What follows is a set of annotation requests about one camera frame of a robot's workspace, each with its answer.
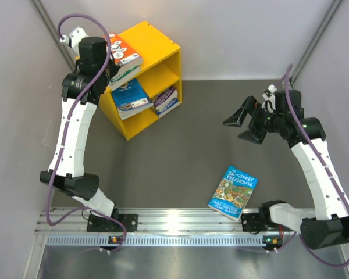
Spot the light blue treehouse book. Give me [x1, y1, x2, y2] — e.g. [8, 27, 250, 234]
[208, 166, 258, 221]

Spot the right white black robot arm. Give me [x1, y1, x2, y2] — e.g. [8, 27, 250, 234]
[223, 90, 349, 250]

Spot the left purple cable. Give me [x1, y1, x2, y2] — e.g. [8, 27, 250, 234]
[46, 15, 128, 253]

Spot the purple cable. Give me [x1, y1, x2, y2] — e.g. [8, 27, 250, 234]
[46, 15, 128, 253]
[275, 63, 349, 267]

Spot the yellow wooden shelf box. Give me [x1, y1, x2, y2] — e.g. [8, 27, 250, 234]
[99, 21, 183, 140]

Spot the purple 52-storey treehouse book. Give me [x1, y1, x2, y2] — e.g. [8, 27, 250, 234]
[153, 87, 178, 110]

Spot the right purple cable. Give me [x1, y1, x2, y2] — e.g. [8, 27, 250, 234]
[275, 63, 349, 267]

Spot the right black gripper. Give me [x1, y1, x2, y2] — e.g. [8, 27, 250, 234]
[223, 96, 284, 144]

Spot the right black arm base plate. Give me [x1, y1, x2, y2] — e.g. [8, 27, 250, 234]
[240, 213, 295, 234]

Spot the blue thick paperback book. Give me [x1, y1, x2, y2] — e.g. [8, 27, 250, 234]
[111, 78, 152, 116]

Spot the dark Tale of Two Cities book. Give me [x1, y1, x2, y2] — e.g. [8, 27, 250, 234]
[117, 106, 151, 120]

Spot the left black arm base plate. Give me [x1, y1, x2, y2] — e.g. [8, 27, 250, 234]
[86, 214, 138, 233]

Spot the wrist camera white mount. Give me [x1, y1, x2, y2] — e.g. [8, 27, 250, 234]
[262, 84, 277, 105]
[59, 26, 88, 55]

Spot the green 104-storey treehouse book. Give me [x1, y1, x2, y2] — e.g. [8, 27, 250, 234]
[108, 65, 140, 91]

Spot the blue 91-storey treehouse book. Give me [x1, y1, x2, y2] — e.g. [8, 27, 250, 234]
[156, 99, 180, 118]

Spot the aluminium mounting rail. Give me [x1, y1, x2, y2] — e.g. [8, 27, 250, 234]
[35, 208, 293, 248]

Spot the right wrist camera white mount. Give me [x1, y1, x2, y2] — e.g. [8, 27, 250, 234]
[262, 84, 277, 105]

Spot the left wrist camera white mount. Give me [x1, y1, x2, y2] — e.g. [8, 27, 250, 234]
[59, 26, 88, 55]

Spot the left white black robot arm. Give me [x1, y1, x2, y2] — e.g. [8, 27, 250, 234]
[40, 37, 120, 231]

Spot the orange 78-storey treehouse book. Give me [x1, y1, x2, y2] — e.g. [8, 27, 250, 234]
[108, 33, 143, 67]

